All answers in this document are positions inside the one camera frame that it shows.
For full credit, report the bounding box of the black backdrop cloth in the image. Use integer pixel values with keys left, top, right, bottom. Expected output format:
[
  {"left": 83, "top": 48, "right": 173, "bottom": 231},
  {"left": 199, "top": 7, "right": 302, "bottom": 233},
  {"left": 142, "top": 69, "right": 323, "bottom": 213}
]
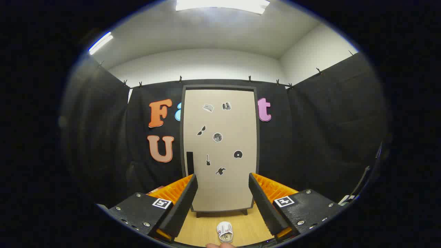
[{"left": 60, "top": 52, "right": 390, "bottom": 207}]

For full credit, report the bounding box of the ceiling light strip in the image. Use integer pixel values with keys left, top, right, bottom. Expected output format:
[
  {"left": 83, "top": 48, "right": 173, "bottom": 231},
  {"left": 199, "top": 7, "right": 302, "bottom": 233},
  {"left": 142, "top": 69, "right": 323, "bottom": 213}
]
[{"left": 89, "top": 32, "right": 113, "bottom": 55}]

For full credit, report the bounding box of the white canvas shoe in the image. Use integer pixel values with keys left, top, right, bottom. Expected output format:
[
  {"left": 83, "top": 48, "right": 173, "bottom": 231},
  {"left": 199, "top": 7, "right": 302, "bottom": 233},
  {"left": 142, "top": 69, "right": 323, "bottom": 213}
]
[{"left": 216, "top": 221, "right": 234, "bottom": 243}]

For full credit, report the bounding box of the dark grey shoe cabinet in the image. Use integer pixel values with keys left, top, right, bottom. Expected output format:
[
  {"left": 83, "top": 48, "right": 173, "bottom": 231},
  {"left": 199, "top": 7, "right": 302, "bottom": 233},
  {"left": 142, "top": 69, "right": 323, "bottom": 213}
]
[{"left": 180, "top": 84, "right": 259, "bottom": 218}]

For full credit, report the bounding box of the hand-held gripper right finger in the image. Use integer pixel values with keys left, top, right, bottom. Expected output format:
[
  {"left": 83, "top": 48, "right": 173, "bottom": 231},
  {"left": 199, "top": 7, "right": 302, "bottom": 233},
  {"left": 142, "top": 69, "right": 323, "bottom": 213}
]
[{"left": 249, "top": 172, "right": 345, "bottom": 241}]

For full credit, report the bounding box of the ceiling light panel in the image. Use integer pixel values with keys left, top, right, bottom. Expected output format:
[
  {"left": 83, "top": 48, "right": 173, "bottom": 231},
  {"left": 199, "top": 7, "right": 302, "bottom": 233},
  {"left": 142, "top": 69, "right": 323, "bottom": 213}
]
[{"left": 176, "top": 0, "right": 270, "bottom": 15}]

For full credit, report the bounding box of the row of black cloth clips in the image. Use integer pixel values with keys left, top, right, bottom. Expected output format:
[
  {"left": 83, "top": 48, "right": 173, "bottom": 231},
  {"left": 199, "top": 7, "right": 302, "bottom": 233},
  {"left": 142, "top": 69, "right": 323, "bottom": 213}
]
[{"left": 98, "top": 50, "right": 355, "bottom": 90}]

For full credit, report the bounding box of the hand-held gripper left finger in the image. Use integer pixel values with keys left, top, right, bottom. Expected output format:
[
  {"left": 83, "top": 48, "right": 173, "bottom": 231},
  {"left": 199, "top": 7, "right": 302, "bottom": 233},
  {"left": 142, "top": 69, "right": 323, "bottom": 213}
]
[{"left": 109, "top": 174, "right": 198, "bottom": 243}]

